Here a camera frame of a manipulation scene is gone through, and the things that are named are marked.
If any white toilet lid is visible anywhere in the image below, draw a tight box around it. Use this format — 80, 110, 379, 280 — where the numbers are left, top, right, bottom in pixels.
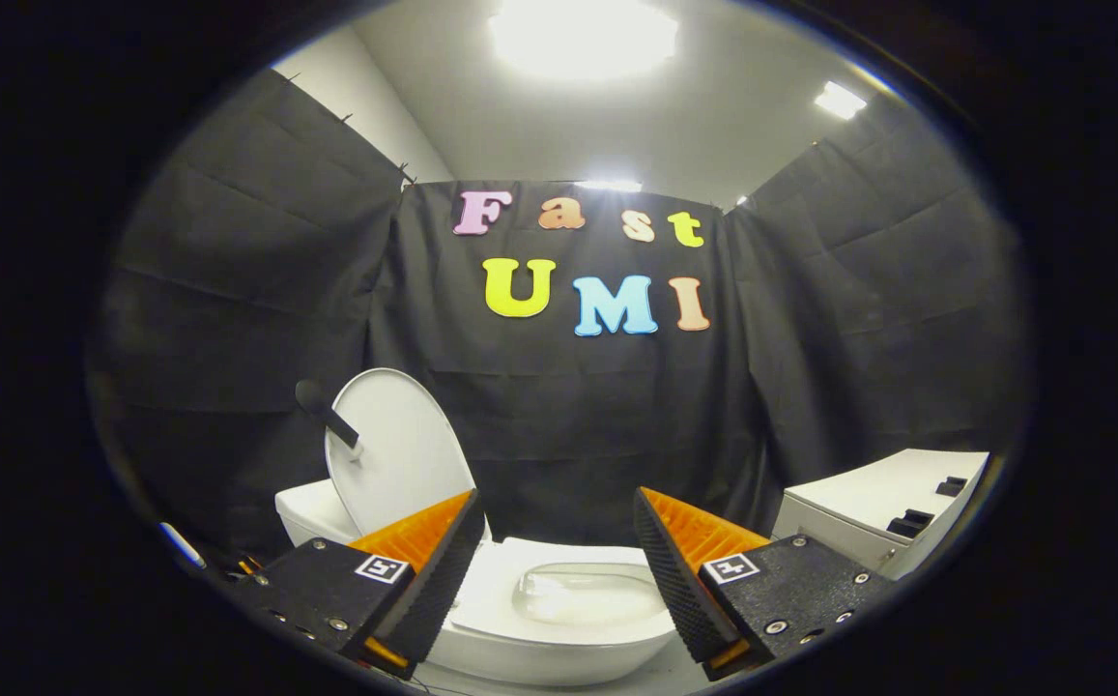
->
295, 367, 492, 542

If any white toilet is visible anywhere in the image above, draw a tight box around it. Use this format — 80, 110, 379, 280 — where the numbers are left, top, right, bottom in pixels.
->
275, 478, 680, 687

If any rectangular ceiling light panel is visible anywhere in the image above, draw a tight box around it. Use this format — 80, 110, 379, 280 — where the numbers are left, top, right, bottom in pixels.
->
815, 81, 867, 121

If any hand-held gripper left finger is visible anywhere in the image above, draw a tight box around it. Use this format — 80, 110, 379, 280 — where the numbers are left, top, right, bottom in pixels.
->
230, 488, 487, 681

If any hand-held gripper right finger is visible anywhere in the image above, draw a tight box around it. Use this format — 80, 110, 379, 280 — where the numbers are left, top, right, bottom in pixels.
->
633, 486, 898, 682

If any white and blue tube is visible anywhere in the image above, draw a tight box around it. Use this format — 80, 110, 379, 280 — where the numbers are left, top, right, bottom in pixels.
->
160, 522, 207, 571

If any white drawer cabinet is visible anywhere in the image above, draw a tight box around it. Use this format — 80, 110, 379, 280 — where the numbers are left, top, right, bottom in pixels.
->
771, 448, 989, 581

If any black backdrop cloth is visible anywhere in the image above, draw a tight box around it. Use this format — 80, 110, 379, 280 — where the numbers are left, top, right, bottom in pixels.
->
95, 68, 1028, 562

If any large round ceiling light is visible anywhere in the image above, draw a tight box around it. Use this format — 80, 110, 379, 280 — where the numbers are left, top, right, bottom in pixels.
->
489, 0, 680, 80

